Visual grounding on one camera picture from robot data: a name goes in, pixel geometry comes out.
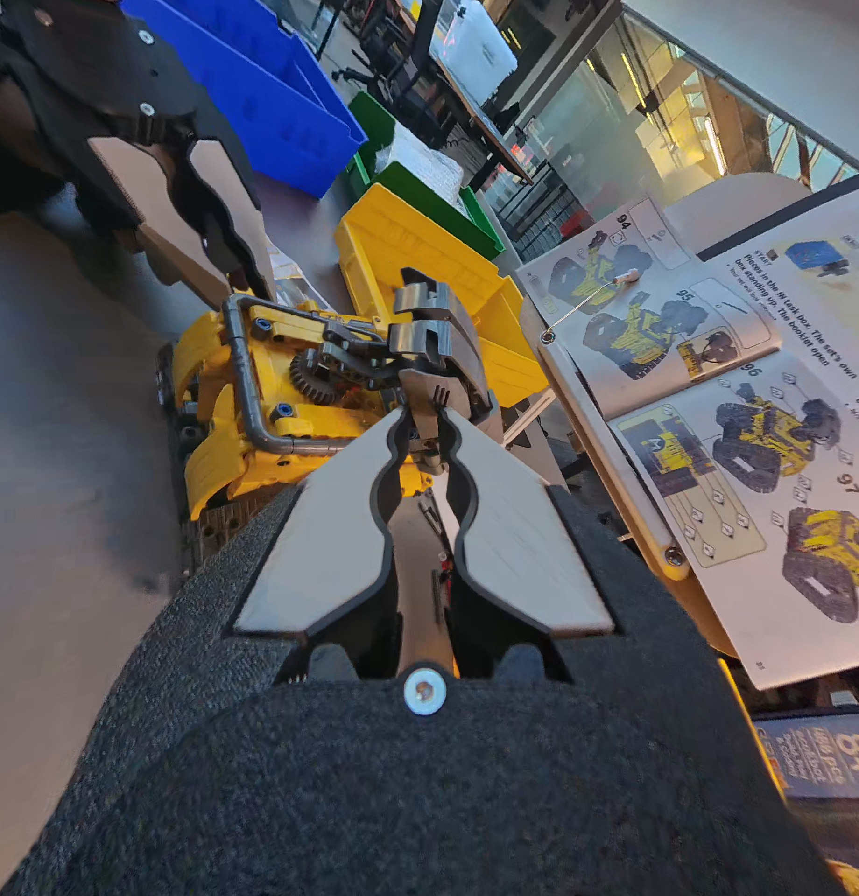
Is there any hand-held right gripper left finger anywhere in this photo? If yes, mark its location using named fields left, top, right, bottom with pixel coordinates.
left=233, top=408, right=411, bottom=679

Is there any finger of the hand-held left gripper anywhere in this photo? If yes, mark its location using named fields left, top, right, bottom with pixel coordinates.
left=188, top=140, right=278, bottom=303
left=86, top=136, right=234, bottom=309

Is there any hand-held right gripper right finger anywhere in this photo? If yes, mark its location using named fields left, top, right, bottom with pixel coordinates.
left=442, top=408, right=617, bottom=679

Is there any yellow tracked brick robot model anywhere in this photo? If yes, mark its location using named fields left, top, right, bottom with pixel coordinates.
left=155, top=290, right=504, bottom=578

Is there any grey robot model head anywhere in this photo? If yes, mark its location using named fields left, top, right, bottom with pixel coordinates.
left=384, top=266, right=504, bottom=477

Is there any robot model instruction booklet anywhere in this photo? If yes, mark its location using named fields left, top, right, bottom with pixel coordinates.
left=517, top=198, right=859, bottom=693

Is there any wooden background desk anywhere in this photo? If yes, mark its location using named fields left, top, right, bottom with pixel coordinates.
left=429, top=42, right=537, bottom=189

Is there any blue storage bin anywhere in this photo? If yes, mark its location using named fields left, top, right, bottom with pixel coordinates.
left=120, top=0, right=369, bottom=200

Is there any yellow plastic storage bin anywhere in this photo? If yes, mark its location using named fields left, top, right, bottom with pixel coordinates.
left=717, top=657, right=788, bottom=799
left=333, top=183, right=551, bottom=408

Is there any clear bubble wrap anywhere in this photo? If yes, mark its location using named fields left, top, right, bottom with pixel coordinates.
left=375, top=125, right=467, bottom=207

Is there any green storage bin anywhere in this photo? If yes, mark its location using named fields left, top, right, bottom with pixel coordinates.
left=345, top=91, right=506, bottom=261

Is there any black background office chair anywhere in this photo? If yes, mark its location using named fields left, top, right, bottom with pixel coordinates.
left=331, top=0, right=444, bottom=134

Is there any white plastic container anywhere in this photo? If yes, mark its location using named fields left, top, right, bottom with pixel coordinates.
left=433, top=0, right=520, bottom=107

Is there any blue printed cardboard box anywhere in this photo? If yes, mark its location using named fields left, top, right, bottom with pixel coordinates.
left=752, top=707, right=859, bottom=896

